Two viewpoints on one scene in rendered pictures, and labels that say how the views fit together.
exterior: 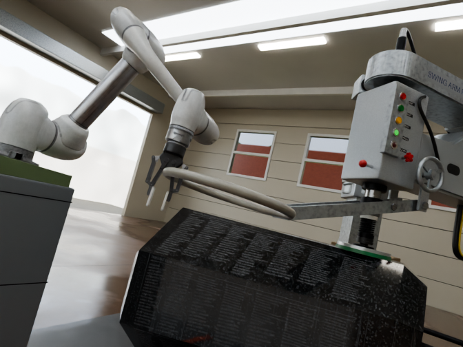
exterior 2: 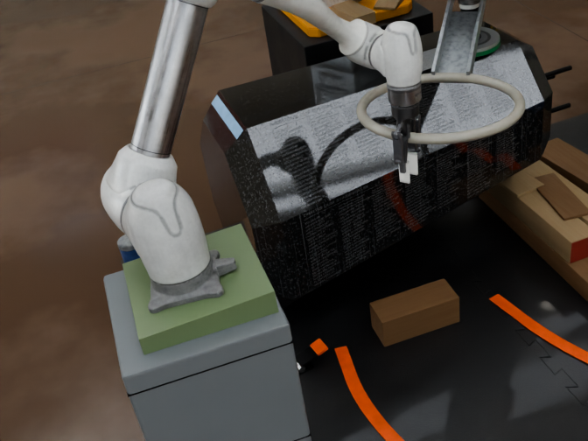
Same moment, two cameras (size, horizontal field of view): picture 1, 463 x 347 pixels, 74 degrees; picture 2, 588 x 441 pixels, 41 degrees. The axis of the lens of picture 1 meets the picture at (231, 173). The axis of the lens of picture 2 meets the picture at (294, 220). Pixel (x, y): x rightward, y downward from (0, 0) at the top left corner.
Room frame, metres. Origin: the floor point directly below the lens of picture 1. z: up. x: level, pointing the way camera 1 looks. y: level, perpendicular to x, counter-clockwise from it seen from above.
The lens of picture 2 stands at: (0.05, 1.82, 2.04)
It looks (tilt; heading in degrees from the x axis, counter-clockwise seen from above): 35 degrees down; 313
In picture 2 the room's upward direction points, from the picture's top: 9 degrees counter-clockwise
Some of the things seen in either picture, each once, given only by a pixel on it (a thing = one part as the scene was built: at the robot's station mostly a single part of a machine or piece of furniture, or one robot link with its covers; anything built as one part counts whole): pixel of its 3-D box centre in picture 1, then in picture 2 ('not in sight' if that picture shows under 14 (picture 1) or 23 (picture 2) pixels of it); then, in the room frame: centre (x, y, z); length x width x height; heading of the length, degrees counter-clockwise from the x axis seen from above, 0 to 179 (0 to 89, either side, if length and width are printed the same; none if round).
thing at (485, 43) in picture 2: (362, 248); (469, 39); (1.31, -0.62, 0.84); 0.21 x 0.21 x 0.01
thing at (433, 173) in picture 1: (422, 174); not in sight; (1.24, -0.77, 1.20); 0.15 x 0.10 x 0.15; 110
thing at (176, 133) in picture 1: (179, 137); (404, 92); (1.07, 0.21, 1.07); 0.09 x 0.09 x 0.06
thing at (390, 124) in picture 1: (395, 120); not in sight; (1.18, -0.59, 1.37); 0.08 x 0.03 x 0.28; 110
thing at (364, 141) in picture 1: (395, 146); not in sight; (1.34, -0.69, 1.32); 0.36 x 0.22 x 0.45; 110
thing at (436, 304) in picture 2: not in sight; (415, 311); (1.20, 0.03, 0.07); 0.30 x 0.12 x 0.12; 56
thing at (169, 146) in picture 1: (172, 156); (405, 116); (1.07, 0.22, 1.00); 0.08 x 0.07 x 0.09; 95
